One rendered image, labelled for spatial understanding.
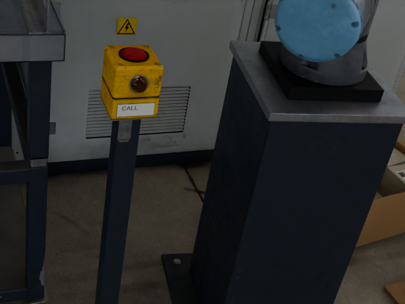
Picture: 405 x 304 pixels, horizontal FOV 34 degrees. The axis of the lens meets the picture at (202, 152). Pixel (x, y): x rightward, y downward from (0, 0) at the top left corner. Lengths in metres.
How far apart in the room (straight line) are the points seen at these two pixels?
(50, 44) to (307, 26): 0.47
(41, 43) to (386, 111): 0.70
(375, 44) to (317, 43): 1.31
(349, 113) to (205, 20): 0.85
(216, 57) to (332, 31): 1.06
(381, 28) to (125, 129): 1.49
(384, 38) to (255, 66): 1.09
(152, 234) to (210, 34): 0.66
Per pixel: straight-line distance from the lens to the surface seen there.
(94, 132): 2.20
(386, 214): 2.22
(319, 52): 1.18
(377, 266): 2.21
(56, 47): 1.26
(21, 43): 1.25
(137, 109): 1.09
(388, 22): 2.47
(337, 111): 1.36
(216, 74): 2.22
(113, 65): 1.06
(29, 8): 1.34
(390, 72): 2.59
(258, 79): 1.41
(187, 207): 2.21
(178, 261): 1.98
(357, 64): 1.42
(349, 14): 1.15
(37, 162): 1.42
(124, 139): 1.14
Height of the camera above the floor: 1.38
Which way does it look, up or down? 34 degrees down
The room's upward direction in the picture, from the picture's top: 11 degrees clockwise
